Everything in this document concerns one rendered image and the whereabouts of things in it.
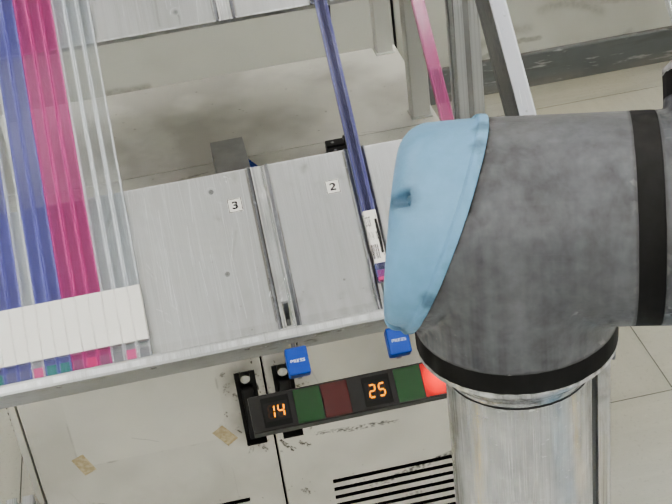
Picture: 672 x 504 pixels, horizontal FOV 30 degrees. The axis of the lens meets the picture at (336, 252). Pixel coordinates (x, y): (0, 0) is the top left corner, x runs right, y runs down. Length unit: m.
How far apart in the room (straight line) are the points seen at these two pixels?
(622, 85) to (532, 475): 2.80
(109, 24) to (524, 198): 0.90
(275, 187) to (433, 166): 0.75
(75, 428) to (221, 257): 0.50
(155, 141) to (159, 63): 1.27
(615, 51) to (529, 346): 2.92
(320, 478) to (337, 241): 0.60
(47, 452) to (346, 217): 0.63
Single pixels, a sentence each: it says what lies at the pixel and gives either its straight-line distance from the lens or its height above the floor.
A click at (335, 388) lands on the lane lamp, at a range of 1.35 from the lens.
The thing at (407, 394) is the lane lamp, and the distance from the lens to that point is 1.35.
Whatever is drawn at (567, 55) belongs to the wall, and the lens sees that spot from 3.52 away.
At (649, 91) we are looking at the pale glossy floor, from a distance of 3.47.
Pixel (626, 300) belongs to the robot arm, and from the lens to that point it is 0.65.
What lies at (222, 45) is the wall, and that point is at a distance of 3.29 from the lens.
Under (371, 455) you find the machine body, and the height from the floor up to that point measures 0.26.
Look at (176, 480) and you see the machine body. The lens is 1.86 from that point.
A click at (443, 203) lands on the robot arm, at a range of 0.64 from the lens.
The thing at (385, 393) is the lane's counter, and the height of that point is 0.65.
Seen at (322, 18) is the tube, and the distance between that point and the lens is 1.45.
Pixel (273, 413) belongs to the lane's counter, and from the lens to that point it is 1.35.
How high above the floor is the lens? 1.50
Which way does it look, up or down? 32 degrees down
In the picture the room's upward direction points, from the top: 8 degrees counter-clockwise
